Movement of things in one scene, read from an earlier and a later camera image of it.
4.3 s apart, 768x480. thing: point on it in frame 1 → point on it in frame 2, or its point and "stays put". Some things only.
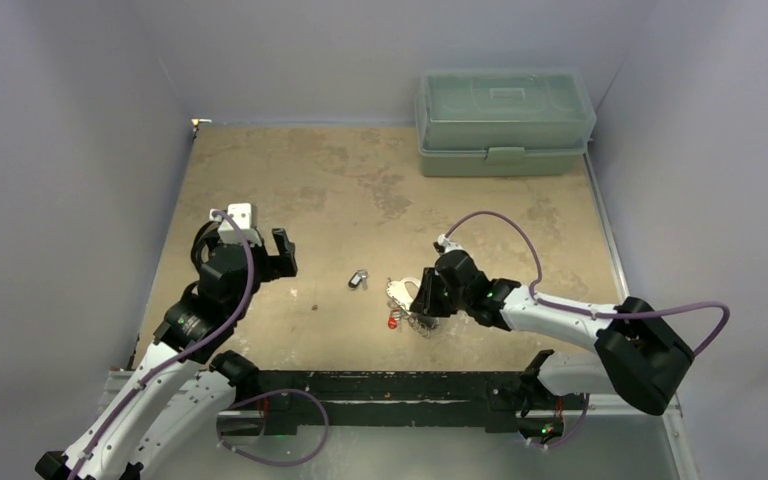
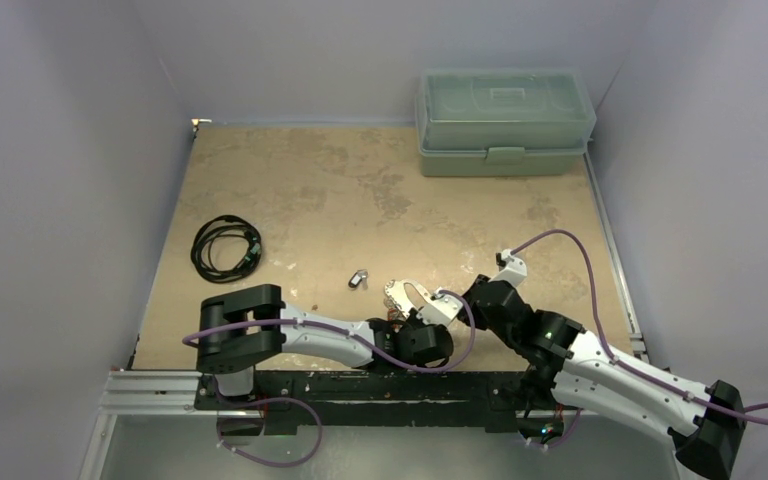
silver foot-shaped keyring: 397,290 stays put
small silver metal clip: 359,277 stays put
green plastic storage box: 503,122 stays put
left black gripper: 276,265 → 412,319
